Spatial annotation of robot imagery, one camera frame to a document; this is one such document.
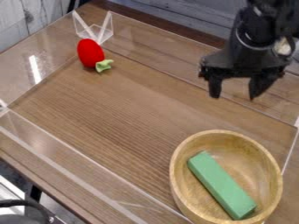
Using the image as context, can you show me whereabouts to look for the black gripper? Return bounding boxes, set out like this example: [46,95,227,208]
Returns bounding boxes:
[199,28,292,100]

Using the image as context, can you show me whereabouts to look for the wooden brown bowl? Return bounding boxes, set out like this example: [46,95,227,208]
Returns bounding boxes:
[169,129,283,224]

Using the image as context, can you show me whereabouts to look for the green rectangular block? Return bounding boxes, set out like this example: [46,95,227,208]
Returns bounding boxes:
[187,151,257,221]

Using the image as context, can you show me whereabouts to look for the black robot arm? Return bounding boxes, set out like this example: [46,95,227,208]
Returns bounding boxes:
[199,0,299,98]

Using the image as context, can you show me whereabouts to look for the red plush strawberry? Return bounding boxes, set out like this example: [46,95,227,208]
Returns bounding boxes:
[77,38,113,73]

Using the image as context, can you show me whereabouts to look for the clear acrylic corner bracket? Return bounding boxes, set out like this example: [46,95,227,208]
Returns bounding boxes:
[71,11,113,46]

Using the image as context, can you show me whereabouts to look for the clear acrylic front wall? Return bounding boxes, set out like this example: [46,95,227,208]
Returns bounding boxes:
[0,101,191,224]

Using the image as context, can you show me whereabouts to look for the black cable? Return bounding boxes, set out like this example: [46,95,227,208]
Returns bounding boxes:
[0,199,52,224]

